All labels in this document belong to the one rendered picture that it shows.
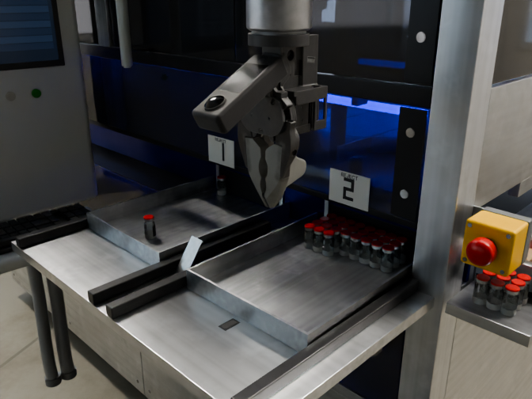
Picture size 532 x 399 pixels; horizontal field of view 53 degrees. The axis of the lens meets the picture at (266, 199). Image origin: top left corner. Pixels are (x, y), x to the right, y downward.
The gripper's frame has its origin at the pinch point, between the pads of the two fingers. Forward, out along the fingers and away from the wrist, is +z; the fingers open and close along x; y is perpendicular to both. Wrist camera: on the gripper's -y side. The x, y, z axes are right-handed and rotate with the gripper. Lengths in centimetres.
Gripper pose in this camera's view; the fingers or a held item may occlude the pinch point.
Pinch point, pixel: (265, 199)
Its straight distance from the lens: 67.4
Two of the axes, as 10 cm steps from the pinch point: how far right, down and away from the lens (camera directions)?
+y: 7.0, -2.6, 6.6
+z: 0.0, 9.3, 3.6
